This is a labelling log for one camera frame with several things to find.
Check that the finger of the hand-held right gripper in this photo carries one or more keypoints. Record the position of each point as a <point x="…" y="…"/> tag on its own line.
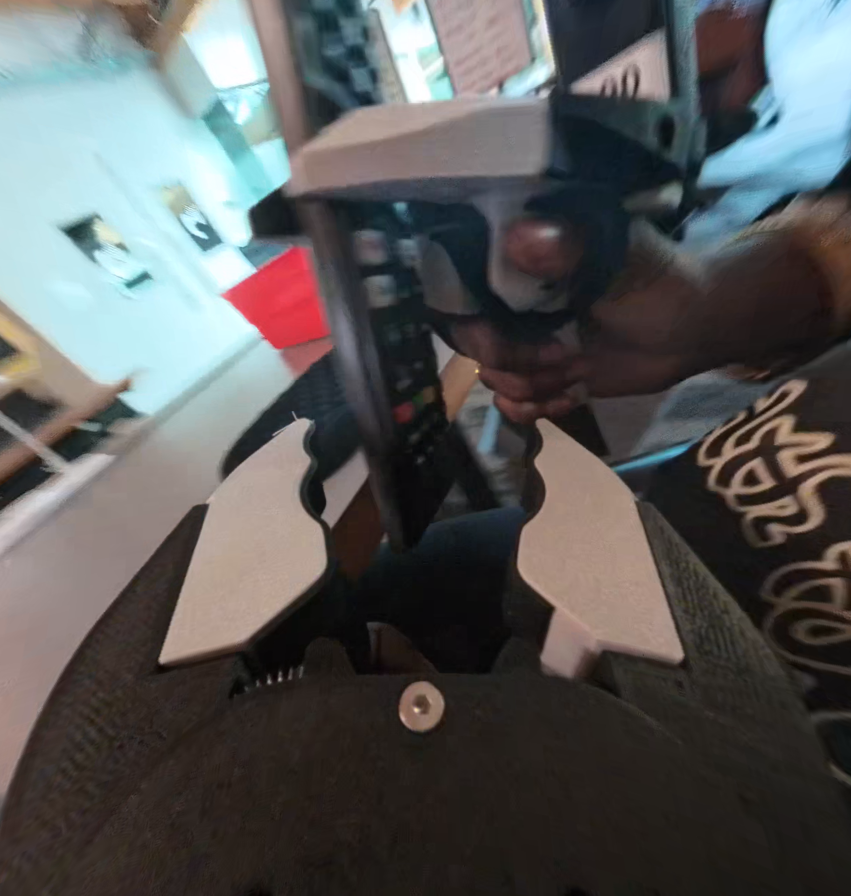
<point x="425" y="150"/>
<point x="450" y="280"/>

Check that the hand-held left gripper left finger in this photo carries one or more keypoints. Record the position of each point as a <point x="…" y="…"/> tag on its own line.
<point x="250" y="553"/>

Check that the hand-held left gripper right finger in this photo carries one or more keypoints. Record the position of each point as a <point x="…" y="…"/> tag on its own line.
<point x="593" y="560"/>

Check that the black remote control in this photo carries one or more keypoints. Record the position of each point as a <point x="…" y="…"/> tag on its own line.
<point x="404" y="392"/>

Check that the red plastic storage bin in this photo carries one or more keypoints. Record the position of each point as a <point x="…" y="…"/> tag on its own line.
<point x="278" y="301"/>

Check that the person's right hand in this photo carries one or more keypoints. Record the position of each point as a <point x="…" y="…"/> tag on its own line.
<point x="677" y="315"/>

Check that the handwritten whiteboard sign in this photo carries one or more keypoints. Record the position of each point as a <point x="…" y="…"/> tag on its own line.
<point x="481" y="42"/>

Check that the person's blue jeans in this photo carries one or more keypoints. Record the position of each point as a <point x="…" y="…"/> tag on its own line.
<point x="453" y="581"/>

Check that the black foam pad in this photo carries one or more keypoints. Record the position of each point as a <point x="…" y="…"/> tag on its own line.
<point x="285" y="413"/>

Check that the white desk lamp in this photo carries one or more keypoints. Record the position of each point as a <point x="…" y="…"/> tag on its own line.
<point x="47" y="483"/>

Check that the wooden support post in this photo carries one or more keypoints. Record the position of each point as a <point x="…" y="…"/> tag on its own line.
<point x="275" y="70"/>

